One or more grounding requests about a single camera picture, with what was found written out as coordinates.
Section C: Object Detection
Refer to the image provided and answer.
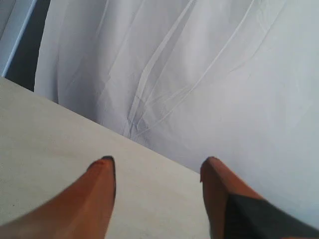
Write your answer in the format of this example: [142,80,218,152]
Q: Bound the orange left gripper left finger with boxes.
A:
[0,156,116,239]

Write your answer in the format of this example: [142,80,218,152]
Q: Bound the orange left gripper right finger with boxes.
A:
[200,157,319,239]

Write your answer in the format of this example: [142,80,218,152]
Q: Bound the white backdrop curtain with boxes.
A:
[34,0,319,225]

